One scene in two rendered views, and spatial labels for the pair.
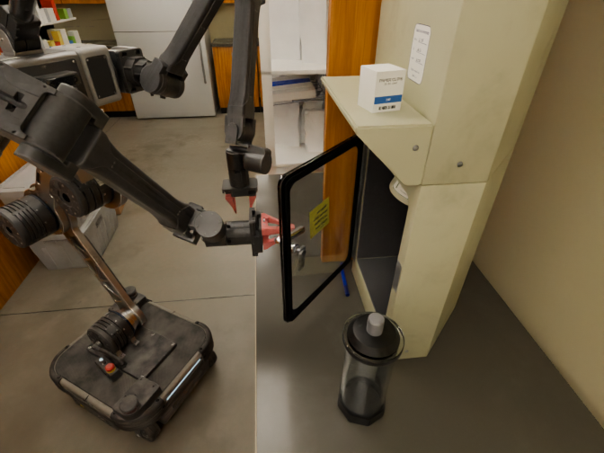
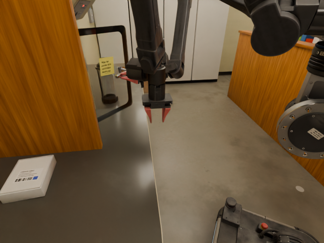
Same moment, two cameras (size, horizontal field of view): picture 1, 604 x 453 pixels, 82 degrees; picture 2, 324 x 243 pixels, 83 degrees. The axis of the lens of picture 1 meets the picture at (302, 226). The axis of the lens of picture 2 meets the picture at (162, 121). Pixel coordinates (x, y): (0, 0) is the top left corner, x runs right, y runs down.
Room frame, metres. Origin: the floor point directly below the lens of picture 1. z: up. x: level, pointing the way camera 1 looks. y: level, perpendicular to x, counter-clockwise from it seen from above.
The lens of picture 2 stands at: (1.49, 0.19, 1.46)
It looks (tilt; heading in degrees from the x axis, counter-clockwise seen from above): 32 degrees down; 179
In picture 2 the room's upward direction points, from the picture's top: straight up
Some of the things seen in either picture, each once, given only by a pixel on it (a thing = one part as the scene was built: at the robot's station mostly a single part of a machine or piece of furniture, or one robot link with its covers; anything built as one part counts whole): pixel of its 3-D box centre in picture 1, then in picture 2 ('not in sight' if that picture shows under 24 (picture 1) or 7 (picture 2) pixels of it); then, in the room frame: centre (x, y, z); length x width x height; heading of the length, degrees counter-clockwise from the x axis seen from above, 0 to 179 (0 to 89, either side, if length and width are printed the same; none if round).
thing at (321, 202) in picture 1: (323, 229); (104, 76); (0.67, -0.05, 1.19); 0.30 x 0.01 x 0.40; 142
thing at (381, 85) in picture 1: (380, 87); not in sight; (0.57, -0.12, 1.54); 0.05 x 0.05 x 0.06; 20
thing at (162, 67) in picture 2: (238, 158); (155, 74); (0.90, 0.18, 1.27); 0.07 x 0.06 x 0.07; 64
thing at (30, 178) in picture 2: not in sight; (31, 176); (1.04, -0.26, 0.96); 0.16 x 0.12 x 0.04; 12
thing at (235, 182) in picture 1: (239, 177); (156, 92); (0.91, 0.18, 1.21); 0.10 x 0.07 x 0.07; 97
